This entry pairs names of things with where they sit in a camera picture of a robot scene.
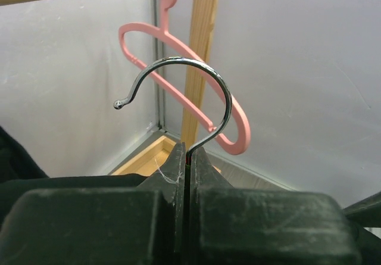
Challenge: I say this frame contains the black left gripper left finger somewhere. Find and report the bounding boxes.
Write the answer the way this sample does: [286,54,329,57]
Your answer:
[1,144,185,264]

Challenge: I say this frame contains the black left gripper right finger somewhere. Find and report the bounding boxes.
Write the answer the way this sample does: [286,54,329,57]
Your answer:
[186,148,380,264]

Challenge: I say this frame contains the pink plastic hanger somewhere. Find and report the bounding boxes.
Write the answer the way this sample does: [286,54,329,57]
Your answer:
[118,0,252,155]

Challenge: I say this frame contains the lime green hanger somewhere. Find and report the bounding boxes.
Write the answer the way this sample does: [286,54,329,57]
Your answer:
[113,56,233,158]

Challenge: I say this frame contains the black printed t shirt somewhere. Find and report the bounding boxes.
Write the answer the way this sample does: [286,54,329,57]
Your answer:
[1,127,48,183]

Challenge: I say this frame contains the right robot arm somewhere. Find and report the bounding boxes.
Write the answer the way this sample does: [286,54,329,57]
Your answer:
[343,192,381,227]

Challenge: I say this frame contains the wooden clothes rack frame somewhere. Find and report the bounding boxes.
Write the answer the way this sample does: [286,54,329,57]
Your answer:
[0,0,223,176]

